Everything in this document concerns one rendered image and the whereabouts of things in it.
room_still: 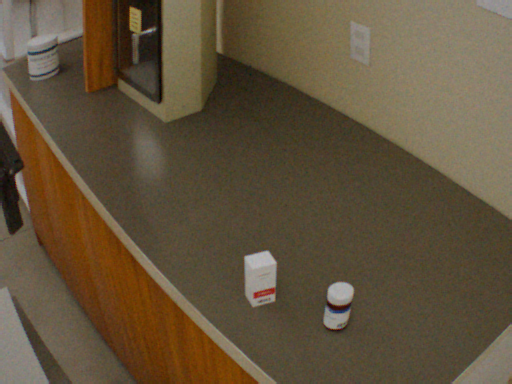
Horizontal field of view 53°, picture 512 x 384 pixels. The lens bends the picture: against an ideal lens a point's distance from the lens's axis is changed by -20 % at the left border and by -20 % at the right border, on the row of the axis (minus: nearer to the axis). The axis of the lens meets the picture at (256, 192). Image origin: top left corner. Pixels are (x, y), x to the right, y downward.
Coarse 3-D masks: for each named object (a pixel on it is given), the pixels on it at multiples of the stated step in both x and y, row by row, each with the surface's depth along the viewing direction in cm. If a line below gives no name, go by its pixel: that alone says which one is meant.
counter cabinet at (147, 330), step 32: (32, 128) 188; (32, 160) 204; (32, 192) 227; (64, 192) 169; (64, 224) 184; (96, 224) 147; (64, 256) 206; (96, 256) 159; (128, 256) 132; (96, 288) 176; (128, 288) 142; (160, 288) 121; (96, 320) 199; (128, 320) 156; (160, 320) 130; (128, 352) 175; (160, 352) 142; (192, 352) 121; (224, 352) 106
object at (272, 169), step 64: (64, 64) 203; (64, 128) 157; (128, 128) 155; (192, 128) 154; (256, 128) 154; (320, 128) 154; (128, 192) 130; (192, 192) 130; (256, 192) 130; (320, 192) 130; (384, 192) 130; (448, 192) 130; (192, 256) 113; (320, 256) 113; (384, 256) 113; (448, 256) 111; (192, 320) 104; (256, 320) 99; (320, 320) 99; (384, 320) 98; (448, 320) 96
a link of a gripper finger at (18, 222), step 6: (0, 186) 62; (0, 192) 62; (0, 198) 62; (6, 198) 63; (6, 204) 63; (18, 204) 66; (6, 210) 63; (12, 210) 64; (18, 210) 66; (6, 216) 63; (12, 216) 64; (18, 216) 66; (6, 222) 64; (12, 222) 64; (18, 222) 65; (12, 228) 64; (18, 228) 65
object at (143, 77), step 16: (128, 0) 151; (144, 0) 142; (128, 16) 154; (144, 16) 145; (128, 32) 157; (160, 32) 142; (128, 48) 160; (144, 48) 151; (160, 48) 145; (128, 64) 163; (144, 64) 154; (128, 80) 166; (144, 80) 157; (160, 80) 150; (160, 96) 152
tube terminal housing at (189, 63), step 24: (168, 0) 138; (192, 0) 142; (216, 0) 162; (168, 24) 142; (192, 24) 146; (216, 24) 167; (168, 48) 145; (192, 48) 150; (216, 48) 171; (168, 72) 149; (192, 72) 154; (216, 72) 176; (144, 96) 163; (168, 96) 153; (192, 96) 158; (168, 120) 157
